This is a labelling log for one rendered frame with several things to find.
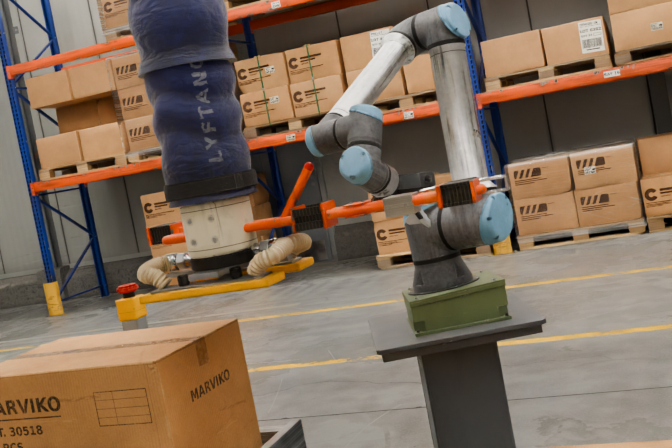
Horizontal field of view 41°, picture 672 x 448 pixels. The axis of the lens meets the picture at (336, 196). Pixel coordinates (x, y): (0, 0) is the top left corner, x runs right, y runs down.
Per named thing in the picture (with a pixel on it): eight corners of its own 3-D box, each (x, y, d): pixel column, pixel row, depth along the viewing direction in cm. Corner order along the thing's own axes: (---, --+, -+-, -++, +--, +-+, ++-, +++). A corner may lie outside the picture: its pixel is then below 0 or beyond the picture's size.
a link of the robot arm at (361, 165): (367, 140, 232) (365, 177, 229) (392, 156, 242) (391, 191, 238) (337, 146, 237) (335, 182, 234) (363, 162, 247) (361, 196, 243)
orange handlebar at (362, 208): (122, 255, 227) (119, 241, 227) (181, 236, 256) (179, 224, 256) (485, 197, 195) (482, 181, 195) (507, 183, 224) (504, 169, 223)
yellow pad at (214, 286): (139, 305, 214) (135, 284, 214) (161, 295, 223) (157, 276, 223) (269, 287, 202) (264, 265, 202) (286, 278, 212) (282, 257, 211)
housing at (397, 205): (385, 218, 203) (381, 199, 203) (393, 214, 209) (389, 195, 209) (414, 214, 201) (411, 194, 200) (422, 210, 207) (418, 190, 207)
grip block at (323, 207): (292, 234, 209) (287, 209, 209) (307, 228, 219) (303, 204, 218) (325, 229, 206) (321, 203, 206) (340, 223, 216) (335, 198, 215)
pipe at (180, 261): (140, 288, 216) (136, 264, 215) (191, 268, 239) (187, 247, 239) (269, 270, 204) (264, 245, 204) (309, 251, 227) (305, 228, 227)
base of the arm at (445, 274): (416, 287, 297) (409, 258, 297) (473, 275, 294) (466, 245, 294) (411, 297, 278) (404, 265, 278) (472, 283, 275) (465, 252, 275)
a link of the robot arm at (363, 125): (335, 107, 244) (332, 150, 240) (368, 97, 237) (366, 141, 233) (358, 119, 250) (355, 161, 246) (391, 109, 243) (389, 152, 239)
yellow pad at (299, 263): (179, 288, 232) (175, 269, 232) (197, 280, 241) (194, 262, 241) (300, 271, 220) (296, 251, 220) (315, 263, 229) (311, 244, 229)
